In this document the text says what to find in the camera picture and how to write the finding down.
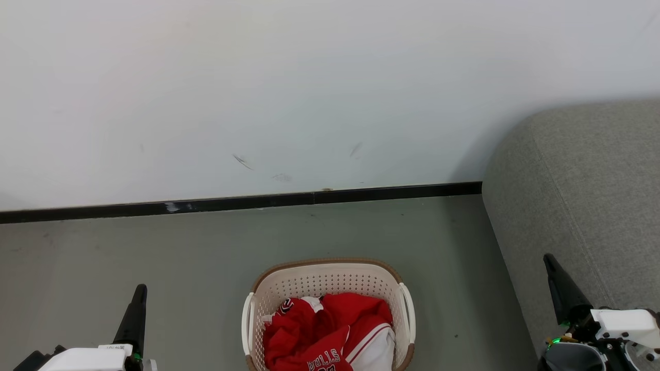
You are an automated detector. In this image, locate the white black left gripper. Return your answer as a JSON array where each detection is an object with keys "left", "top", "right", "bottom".
[{"left": 39, "top": 284, "right": 158, "bottom": 371}]

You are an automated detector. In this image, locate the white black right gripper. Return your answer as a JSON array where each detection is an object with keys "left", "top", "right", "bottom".
[{"left": 543, "top": 253, "right": 660, "bottom": 371}]

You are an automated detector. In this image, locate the red Bulls jersey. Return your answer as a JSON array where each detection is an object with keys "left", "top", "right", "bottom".
[{"left": 262, "top": 293, "right": 395, "bottom": 371}]

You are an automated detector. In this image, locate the white red-trimmed garment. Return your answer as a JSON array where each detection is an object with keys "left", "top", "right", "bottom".
[{"left": 344, "top": 321, "right": 396, "bottom": 371}]

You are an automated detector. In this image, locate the grey fabric sofa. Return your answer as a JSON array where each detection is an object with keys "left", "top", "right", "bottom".
[{"left": 481, "top": 99, "right": 660, "bottom": 371}]

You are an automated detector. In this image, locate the cream perforated laundry basket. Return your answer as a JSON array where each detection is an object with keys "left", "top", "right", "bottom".
[{"left": 241, "top": 258, "right": 416, "bottom": 371}]

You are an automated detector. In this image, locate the black wall baseboard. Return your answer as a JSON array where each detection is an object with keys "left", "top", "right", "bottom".
[{"left": 0, "top": 181, "right": 483, "bottom": 225}]

